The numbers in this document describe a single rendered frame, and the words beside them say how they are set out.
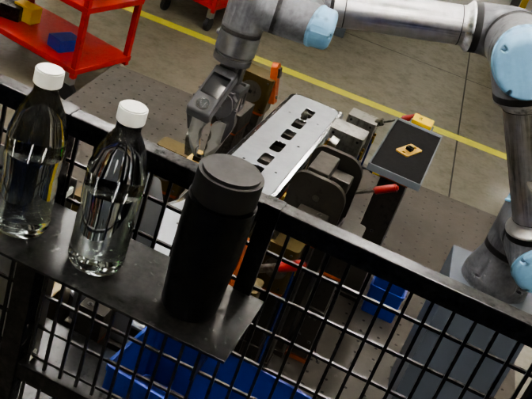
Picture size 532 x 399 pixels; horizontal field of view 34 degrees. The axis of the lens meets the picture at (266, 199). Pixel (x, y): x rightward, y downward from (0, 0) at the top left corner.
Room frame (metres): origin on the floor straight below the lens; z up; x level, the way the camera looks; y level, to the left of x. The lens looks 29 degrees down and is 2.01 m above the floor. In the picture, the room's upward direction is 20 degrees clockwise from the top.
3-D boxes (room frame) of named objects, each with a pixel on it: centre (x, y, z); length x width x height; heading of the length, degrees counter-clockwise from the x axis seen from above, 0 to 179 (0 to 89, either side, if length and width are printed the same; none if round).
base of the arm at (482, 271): (1.67, -0.54, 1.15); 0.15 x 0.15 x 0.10
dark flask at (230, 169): (0.78, 0.04, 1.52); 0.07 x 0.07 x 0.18
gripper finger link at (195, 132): (1.49, 0.16, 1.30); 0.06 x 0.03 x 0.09; 170
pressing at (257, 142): (1.93, 0.07, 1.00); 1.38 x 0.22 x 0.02; 170
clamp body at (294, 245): (1.59, -0.08, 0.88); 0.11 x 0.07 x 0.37; 80
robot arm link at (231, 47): (1.48, 0.15, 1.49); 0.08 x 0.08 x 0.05
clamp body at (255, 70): (2.53, 0.16, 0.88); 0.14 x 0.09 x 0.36; 80
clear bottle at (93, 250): (0.80, 0.16, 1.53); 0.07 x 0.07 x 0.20
